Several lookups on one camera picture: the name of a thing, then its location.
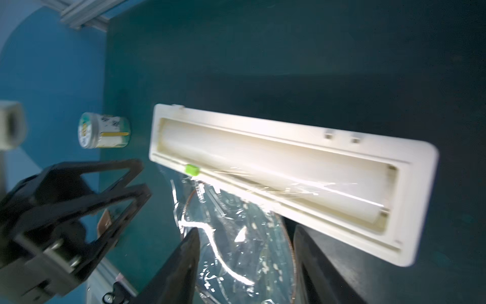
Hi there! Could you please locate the clear plastic wrap sheet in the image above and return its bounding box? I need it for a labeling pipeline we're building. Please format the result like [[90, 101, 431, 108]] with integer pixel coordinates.
[[163, 166, 384, 304]]

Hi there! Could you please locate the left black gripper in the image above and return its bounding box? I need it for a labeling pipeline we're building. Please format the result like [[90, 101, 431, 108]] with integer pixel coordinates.
[[1, 159, 151, 303]]

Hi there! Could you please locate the aluminium back frame bar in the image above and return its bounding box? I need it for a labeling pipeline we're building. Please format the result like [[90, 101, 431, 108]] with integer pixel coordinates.
[[39, 0, 125, 32]]

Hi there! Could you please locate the white plastic wrap dispenser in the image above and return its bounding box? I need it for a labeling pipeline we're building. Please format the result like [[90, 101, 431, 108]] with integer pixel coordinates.
[[149, 104, 439, 267]]

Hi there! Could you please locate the round grey glass plate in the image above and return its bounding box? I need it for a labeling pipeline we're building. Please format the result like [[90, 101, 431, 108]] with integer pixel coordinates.
[[174, 184, 297, 303]]

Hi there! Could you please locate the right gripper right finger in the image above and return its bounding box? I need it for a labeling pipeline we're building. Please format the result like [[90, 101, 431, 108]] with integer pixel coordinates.
[[304, 227, 485, 303]]

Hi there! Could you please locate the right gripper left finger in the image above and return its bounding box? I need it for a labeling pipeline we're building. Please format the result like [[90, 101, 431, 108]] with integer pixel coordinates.
[[130, 228, 200, 304]]

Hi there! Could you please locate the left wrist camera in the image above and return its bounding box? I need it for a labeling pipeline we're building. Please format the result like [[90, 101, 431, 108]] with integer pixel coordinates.
[[1, 101, 27, 151]]

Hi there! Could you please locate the brown slotted spatula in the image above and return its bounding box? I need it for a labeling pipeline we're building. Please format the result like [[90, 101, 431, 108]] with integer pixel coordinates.
[[96, 209, 113, 238]]

